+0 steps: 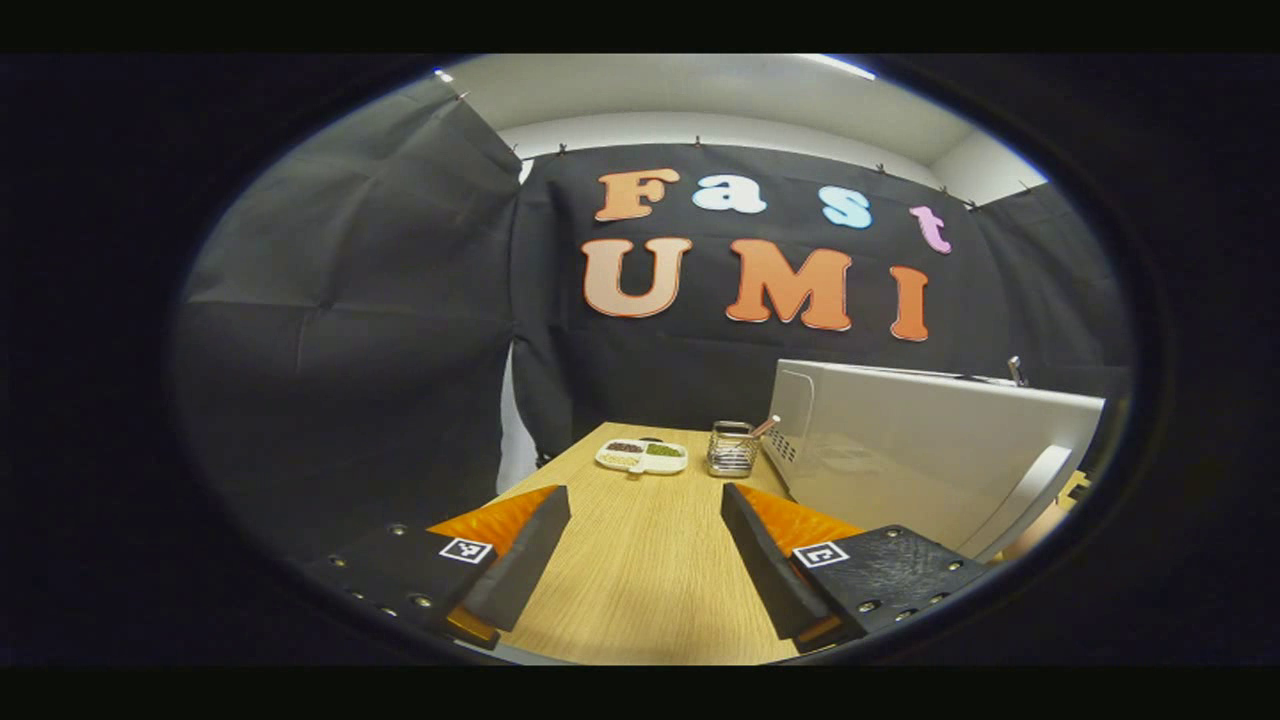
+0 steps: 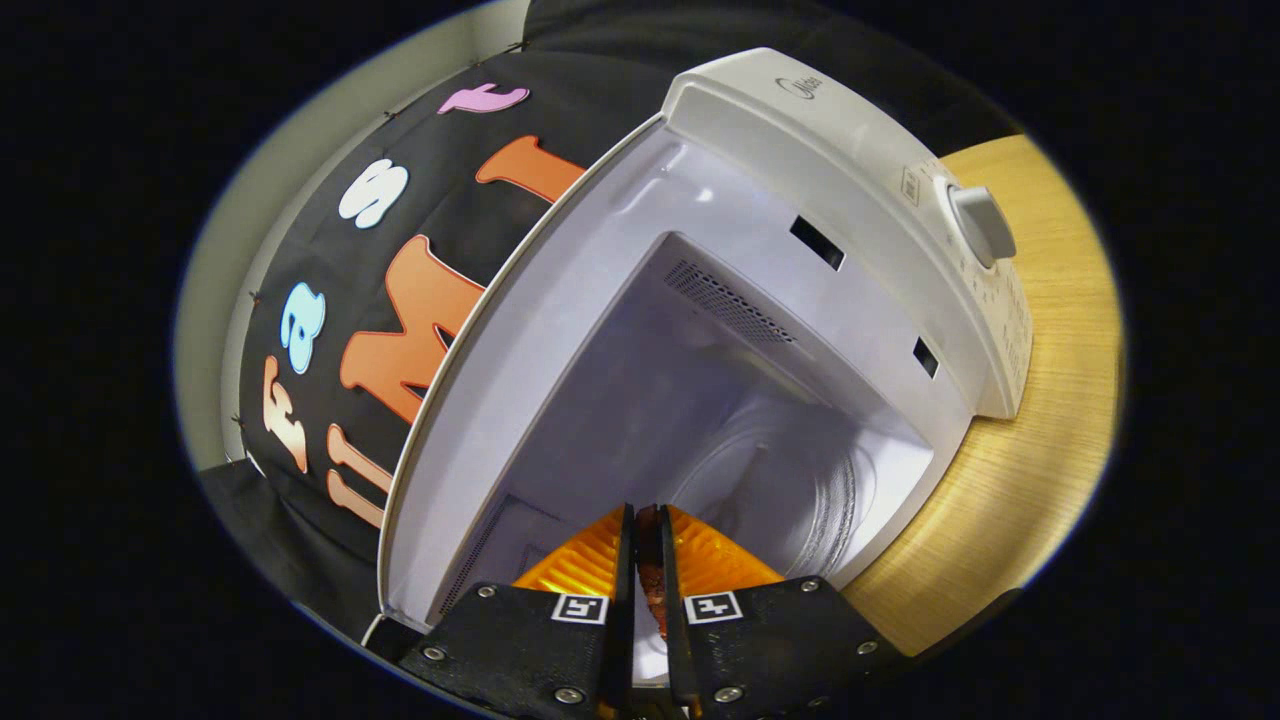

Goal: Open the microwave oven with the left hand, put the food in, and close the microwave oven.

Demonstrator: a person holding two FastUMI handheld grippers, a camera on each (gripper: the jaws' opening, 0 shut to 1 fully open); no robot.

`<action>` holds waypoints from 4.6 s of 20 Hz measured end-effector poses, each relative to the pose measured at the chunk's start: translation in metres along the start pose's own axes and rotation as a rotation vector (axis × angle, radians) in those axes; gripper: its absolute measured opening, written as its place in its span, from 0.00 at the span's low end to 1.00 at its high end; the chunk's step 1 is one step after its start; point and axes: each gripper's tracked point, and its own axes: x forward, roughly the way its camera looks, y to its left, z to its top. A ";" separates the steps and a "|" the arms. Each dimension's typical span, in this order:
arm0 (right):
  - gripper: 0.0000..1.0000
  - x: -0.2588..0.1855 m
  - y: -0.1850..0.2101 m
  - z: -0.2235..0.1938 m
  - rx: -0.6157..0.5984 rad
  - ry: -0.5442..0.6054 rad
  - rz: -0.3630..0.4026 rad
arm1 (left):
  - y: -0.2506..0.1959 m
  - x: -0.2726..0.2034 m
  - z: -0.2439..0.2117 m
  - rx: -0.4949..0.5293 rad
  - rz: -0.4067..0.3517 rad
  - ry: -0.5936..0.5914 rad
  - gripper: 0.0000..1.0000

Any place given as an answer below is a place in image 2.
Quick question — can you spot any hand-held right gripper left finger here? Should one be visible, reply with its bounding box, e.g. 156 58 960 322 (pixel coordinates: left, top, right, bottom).
400 503 636 720

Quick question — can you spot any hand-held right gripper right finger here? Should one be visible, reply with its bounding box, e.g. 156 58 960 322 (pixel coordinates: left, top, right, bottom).
657 504 906 720

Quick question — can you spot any reddish brown meat slice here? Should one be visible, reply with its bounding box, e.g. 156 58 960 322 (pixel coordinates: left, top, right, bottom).
637 505 670 641

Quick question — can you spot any white microwave oven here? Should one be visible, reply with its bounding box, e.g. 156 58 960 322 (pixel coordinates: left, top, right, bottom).
362 47 1035 691

